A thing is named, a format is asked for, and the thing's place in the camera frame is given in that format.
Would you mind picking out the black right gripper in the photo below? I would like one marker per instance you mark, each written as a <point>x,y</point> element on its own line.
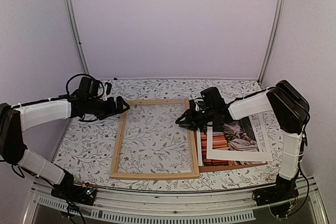
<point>188,114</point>

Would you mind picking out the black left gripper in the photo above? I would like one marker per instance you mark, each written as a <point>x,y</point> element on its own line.
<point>112,110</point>

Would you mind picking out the light wooden picture frame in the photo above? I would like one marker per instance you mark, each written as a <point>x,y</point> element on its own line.
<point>114,174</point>

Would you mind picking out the cat photo white border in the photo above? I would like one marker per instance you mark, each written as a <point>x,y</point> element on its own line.
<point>264,153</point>

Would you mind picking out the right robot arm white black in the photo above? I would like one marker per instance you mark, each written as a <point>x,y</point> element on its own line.
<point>292,113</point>

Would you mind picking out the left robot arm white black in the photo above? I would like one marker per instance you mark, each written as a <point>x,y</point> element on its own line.
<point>86,98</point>

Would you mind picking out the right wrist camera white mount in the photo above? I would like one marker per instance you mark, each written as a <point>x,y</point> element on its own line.
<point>200,105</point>

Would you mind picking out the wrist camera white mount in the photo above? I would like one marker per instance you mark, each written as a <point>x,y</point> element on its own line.
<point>106,90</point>
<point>200,105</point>

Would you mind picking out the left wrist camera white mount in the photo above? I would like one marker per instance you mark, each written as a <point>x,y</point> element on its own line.
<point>106,90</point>

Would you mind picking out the brown frame backing board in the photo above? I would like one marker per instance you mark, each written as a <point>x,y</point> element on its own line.
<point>213,165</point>

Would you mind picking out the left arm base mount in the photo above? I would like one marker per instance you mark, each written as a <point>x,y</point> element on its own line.
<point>84,194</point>

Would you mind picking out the front aluminium rail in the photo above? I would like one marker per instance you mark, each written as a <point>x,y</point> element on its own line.
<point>134,206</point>

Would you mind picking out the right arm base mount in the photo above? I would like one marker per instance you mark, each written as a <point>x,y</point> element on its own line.
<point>282,190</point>

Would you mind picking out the left aluminium corner post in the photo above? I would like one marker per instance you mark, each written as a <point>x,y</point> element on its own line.
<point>76,36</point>

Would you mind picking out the aluminium corner post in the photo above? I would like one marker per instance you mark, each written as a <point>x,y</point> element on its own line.
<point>76,36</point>
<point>271,41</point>

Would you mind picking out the right aluminium corner post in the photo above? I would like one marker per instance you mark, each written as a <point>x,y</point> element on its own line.
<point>271,41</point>

